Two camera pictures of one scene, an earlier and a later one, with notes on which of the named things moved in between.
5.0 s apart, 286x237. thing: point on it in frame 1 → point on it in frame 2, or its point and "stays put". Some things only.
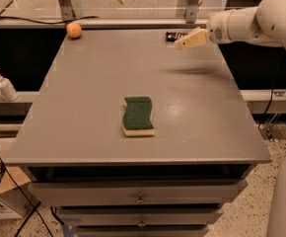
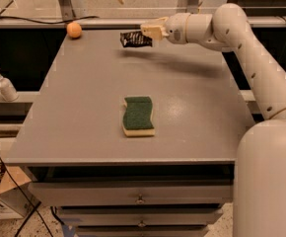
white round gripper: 216,30 → 175,29
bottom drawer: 145,231 stays put
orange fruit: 74,30 stays put
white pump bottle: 4,86 stays put
